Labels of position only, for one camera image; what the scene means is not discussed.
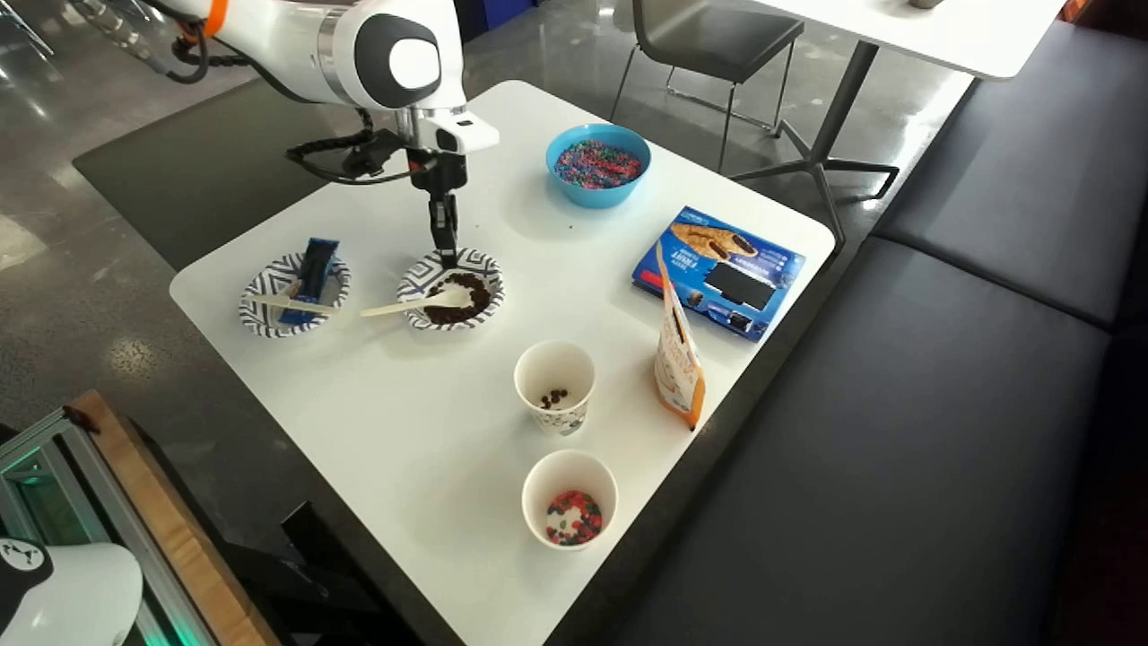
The paper cup with dark beans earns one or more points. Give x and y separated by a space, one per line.
555 380

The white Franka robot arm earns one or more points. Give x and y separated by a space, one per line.
347 54

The white side table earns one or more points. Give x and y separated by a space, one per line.
955 31

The metal frame cart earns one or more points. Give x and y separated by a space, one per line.
48 490

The flat white stirring stick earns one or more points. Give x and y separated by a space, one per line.
293 307

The white wrist camera block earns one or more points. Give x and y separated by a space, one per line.
461 128

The dark blue bin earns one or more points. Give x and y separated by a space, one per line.
497 15

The patterned paper bowl with packet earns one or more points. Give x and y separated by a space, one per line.
267 314

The blue plastic bowl with candies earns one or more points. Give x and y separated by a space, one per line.
595 166

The grey chair with metal legs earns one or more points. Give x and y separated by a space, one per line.
713 31

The orange and white snack pouch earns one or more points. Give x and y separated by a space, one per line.
675 371

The paper cup with red candies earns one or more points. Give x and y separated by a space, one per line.
573 507

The white rounded device black emblem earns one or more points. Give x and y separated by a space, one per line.
74 598

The blue cookie box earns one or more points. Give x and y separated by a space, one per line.
717 274

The black sofa seat cushion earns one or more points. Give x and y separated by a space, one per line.
1027 179
885 477

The dark blue snack packet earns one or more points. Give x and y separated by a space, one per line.
318 270

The dark floor mat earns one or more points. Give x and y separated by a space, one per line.
192 179

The patterned paper bowl with beans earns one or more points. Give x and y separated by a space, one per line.
470 310

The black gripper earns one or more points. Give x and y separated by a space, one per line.
439 168

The wooden plank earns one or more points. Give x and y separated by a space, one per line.
165 524

